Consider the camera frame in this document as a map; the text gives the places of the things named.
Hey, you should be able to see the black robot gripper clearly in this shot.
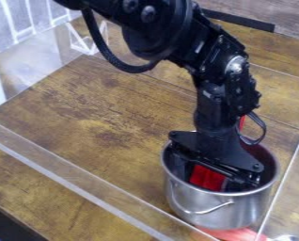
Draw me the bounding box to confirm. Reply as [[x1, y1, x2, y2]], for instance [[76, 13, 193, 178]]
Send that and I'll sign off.
[[167, 128, 264, 192]]

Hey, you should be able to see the red plastic block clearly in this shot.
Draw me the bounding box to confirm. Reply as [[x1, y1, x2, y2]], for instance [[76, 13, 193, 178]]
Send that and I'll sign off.
[[189, 165, 225, 191]]

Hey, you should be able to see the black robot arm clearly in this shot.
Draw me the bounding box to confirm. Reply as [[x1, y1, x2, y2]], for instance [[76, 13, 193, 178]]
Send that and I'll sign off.
[[55, 0, 264, 191]]

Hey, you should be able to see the silver metal pot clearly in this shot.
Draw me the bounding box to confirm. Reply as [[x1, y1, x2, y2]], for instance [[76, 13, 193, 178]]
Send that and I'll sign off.
[[160, 142, 280, 230]]

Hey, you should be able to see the red object under pot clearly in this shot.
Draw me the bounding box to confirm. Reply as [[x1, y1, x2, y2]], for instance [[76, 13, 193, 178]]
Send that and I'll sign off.
[[199, 227, 268, 241]]

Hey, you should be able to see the silver metal object corner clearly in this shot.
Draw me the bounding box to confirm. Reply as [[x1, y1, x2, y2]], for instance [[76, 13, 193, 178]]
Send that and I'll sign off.
[[267, 234, 299, 241]]

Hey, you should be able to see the clear acrylic front barrier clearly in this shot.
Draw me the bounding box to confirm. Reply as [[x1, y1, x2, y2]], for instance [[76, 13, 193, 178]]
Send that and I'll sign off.
[[0, 124, 219, 241]]

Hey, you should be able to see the black cable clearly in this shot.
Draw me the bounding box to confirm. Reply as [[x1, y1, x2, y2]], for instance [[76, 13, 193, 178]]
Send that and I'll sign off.
[[80, 8, 161, 74]]

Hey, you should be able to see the clear acrylic triangle bracket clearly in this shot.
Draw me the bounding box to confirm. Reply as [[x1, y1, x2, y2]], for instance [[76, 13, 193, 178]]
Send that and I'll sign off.
[[65, 23, 99, 56]]

